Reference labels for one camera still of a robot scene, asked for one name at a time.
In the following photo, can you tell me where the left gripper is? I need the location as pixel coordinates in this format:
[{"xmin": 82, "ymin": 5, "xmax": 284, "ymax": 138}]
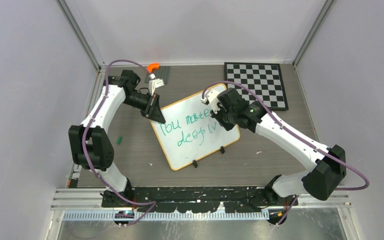
[{"xmin": 123, "ymin": 92, "xmax": 166, "ymax": 124}]

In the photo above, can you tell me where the yellow framed whiteboard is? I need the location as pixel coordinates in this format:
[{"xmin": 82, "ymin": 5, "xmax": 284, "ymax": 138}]
[{"xmin": 151, "ymin": 92, "xmax": 241, "ymax": 171}]

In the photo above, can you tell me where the green marker cap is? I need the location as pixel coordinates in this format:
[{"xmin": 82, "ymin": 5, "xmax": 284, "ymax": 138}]
[{"xmin": 116, "ymin": 136, "xmax": 123, "ymax": 145}]

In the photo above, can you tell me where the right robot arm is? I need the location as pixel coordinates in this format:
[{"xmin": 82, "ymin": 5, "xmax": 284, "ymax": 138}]
[{"xmin": 201, "ymin": 88, "xmax": 346, "ymax": 205}]

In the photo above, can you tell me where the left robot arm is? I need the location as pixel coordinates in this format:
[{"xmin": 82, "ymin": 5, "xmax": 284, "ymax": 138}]
[{"xmin": 68, "ymin": 70, "xmax": 166, "ymax": 207}]

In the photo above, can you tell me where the grey lego baseplate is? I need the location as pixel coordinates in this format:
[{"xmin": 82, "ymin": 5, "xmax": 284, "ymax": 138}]
[{"xmin": 151, "ymin": 65, "xmax": 171, "ymax": 85}]

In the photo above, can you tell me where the orange curved block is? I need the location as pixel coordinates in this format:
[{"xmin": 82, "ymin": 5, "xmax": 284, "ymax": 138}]
[{"xmin": 146, "ymin": 62, "xmax": 160, "ymax": 74}]

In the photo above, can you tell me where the black white checkerboard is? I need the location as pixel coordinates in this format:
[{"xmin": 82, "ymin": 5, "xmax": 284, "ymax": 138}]
[{"xmin": 224, "ymin": 62, "xmax": 289, "ymax": 111}]

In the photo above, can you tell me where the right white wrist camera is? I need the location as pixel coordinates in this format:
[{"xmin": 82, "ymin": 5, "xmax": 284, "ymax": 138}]
[{"xmin": 200, "ymin": 89, "xmax": 221, "ymax": 114}]

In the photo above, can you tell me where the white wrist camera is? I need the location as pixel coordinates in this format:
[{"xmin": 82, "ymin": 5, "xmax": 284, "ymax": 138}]
[
  {"xmin": 148, "ymin": 73, "xmax": 165, "ymax": 95},
  {"xmin": 200, "ymin": 89, "xmax": 221, "ymax": 114}
]

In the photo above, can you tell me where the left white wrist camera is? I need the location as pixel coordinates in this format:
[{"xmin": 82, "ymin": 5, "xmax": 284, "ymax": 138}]
[{"xmin": 148, "ymin": 73, "xmax": 165, "ymax": 95}]

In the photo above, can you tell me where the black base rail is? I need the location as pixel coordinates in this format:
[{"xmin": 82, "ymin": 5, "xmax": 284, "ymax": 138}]
[{"xmin": 100, "ymin": 186, "xmax": 298, "ymax": 214}]

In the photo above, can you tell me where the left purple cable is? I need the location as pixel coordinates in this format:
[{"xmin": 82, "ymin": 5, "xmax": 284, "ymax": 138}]
[{"xmin": 81, "ymin": 58, "xmax": 158, "ymax": 227}]

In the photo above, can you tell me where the purple cable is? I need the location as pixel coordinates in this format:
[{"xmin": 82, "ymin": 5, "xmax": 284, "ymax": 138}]
[
  {"xmin": 81, "ymin": 58, "xmax": 158, "ymax": 227},
  {"xmin": 201, "ymin": 80, "xmax": 370, "ymax": 229}
]

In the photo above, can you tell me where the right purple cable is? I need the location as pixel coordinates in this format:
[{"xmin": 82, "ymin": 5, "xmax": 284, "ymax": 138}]
[{"xmin": 201, "ymin": 80, "xmax": 370, "ymax": 229}]

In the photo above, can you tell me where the white slotted cable duct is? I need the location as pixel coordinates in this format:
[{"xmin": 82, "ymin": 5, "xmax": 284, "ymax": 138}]
[{"xmin": 62, "ymin": 209, "xmax": 270, "ymax": 222}]

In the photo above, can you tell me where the aluminium frame rail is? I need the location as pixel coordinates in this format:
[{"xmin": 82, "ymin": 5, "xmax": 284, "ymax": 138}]
[{"xmin": 51, "ymin": 188, "xmax": 353, "ymax": 210}]

